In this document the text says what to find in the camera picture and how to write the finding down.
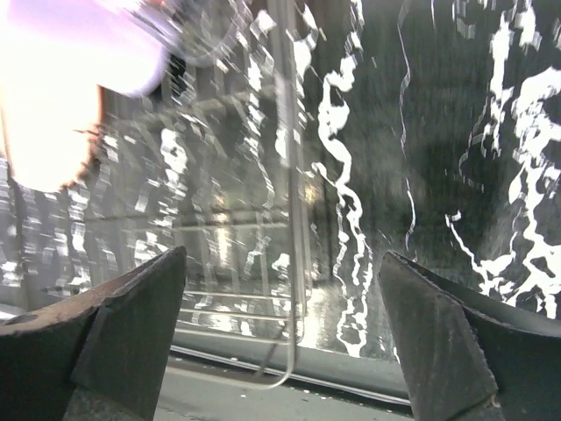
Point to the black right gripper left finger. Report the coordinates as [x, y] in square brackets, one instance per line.
[99, 355]

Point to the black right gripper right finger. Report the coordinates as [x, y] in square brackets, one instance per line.
[465, 356]

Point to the cream and pink plate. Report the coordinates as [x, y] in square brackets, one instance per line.
[50, 134]

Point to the lilac plastic cup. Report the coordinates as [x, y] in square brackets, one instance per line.
[123, 46]

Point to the clear glass cup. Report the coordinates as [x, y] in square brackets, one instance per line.
[201, 32]

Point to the black wire dish rack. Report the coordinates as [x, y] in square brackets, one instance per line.
[209, 161]

